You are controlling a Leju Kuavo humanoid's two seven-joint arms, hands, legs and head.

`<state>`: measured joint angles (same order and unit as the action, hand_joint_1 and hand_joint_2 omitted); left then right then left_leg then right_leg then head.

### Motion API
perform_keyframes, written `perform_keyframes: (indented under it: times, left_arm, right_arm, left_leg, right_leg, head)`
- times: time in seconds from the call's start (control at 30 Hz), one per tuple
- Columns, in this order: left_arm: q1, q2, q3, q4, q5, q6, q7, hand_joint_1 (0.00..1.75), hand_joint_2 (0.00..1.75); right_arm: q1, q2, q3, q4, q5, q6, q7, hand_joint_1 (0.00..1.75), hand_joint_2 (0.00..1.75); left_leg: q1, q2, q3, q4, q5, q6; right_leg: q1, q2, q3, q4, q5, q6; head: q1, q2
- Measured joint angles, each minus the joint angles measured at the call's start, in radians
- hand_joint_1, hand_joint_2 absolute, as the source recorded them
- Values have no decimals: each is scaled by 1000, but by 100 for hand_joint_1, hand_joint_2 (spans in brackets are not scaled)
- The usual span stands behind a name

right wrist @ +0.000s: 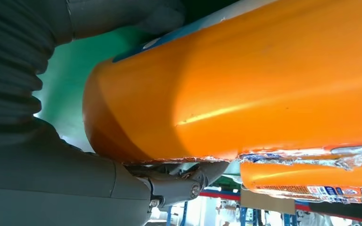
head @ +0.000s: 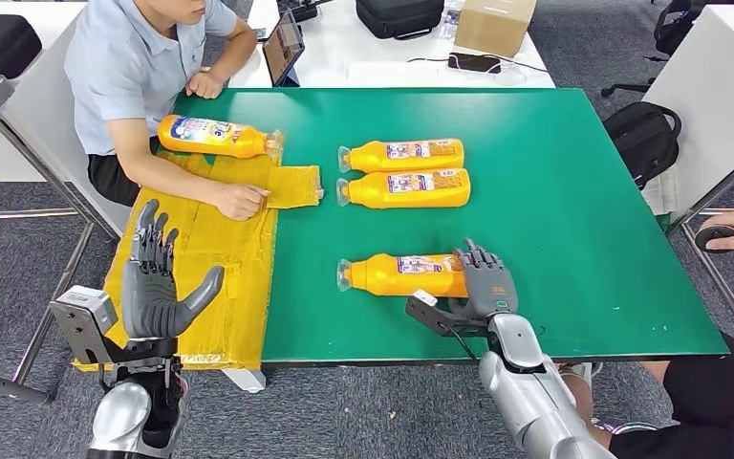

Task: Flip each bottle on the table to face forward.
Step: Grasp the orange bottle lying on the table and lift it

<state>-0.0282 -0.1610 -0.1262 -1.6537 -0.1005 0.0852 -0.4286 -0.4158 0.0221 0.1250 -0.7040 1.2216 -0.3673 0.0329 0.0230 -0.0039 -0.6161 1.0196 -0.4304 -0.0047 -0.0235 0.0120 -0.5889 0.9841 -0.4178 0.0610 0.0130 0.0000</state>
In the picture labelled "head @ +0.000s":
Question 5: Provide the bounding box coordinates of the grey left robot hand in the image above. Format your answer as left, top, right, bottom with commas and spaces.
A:
119, 199, 226, 341

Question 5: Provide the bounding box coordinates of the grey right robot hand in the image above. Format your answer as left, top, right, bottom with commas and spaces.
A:
445, 237, 520, 321

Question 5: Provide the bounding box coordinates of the orange detergent bottle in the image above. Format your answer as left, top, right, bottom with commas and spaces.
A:
335, 252, 469, 299
157, 114, 285, 160
335, 168, 472, 209
337, 138, 465, 175

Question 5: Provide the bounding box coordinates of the black round handheld device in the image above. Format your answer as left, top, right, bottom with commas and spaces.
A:
695, 225, 734, 253

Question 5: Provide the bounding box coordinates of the clear plastic water bottle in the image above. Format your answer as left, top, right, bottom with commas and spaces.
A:
438, 0, 464, 39

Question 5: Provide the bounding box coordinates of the yellow taped cardboard board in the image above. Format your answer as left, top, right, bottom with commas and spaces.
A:
73, 145, 325, 373

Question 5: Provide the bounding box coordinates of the white table foot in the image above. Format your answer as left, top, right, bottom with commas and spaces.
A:
223, 369, 269, 394

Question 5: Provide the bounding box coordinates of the stack of papers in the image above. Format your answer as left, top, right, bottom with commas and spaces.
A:
642, 170, 683, 219

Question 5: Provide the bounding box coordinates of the black backpack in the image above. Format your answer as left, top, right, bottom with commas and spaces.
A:
602, 100, 683, 191

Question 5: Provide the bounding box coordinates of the white desk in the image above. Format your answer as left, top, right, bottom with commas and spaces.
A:
642, 3, 734, 356
0, 0, 135, 384
227, 0, 557, 90

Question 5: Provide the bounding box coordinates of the black phone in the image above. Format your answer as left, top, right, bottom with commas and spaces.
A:
447, 52, 503, 75

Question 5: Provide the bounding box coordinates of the person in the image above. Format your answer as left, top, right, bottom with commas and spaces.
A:
64, 0, 271, 223
556, 332, 734, 459

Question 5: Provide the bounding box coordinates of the brown cardboard box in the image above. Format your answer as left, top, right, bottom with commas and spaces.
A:
453, 0, 538, 58

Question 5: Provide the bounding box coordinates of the black tablet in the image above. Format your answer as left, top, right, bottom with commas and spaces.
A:
261, 7, 306, 88

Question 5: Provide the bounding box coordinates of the black office chair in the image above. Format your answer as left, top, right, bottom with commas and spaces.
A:
599, 0, 710, 98

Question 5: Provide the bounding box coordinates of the black desktop device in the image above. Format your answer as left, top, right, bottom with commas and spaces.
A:
276, 0, 324, 21

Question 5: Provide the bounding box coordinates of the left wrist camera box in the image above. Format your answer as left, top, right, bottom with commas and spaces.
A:
49, 285, 129, 367

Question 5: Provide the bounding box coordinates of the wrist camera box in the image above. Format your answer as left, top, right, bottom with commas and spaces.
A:
404, 290, 488, 337
49, 285, 129, 367

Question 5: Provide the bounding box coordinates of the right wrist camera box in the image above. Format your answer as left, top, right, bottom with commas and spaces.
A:
404, 290, 488, 337

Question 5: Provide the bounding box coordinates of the thin white cable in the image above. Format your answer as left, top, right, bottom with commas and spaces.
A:
406, 55, 551, 76

